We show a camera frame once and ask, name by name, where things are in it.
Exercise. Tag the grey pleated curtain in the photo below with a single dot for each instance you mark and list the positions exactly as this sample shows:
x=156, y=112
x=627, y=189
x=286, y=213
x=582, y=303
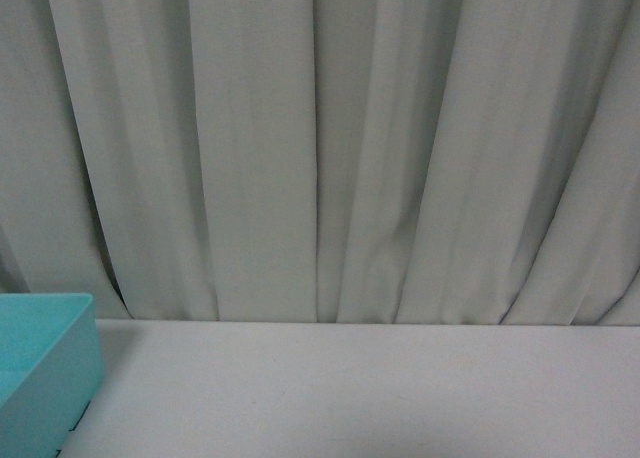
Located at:
x=325, y=161

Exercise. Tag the teal plastic storage box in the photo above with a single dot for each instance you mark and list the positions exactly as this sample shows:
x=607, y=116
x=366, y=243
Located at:
x=51, y=367

